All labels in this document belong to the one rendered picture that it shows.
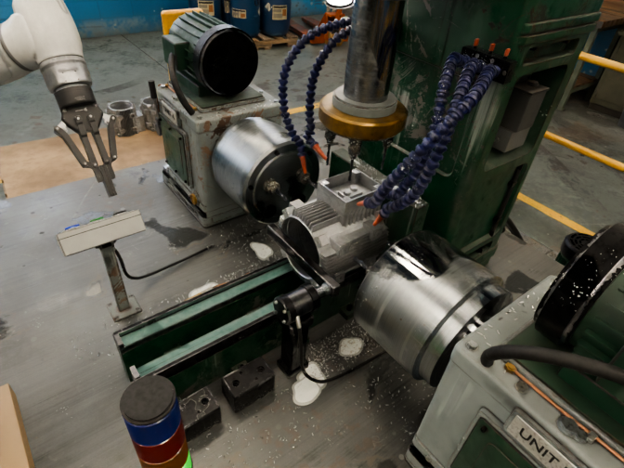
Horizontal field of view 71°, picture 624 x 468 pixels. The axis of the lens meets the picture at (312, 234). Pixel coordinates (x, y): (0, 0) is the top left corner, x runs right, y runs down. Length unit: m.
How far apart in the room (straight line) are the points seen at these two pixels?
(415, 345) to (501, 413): 0.17
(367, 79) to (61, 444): 0.91
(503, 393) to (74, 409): 0.82
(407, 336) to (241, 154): 0.62
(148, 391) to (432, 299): 0.47
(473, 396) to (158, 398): 0.45
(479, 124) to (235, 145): 0.60
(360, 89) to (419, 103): 0.24
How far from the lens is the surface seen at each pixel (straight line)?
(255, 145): 1.14
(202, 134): 1.26
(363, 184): 1.08
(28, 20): 1.12
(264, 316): 0.99
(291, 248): 1.00
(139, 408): 0.55
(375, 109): 0.87
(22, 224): 1.61
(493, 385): 0.70
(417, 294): 0.79
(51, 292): 1.34
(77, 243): 1.03
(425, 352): 0.81
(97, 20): 6.46
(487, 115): 0.97
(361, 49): 0.86
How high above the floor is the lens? 1.68
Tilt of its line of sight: 39 degrees down
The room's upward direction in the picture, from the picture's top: 5 degrees clockwise
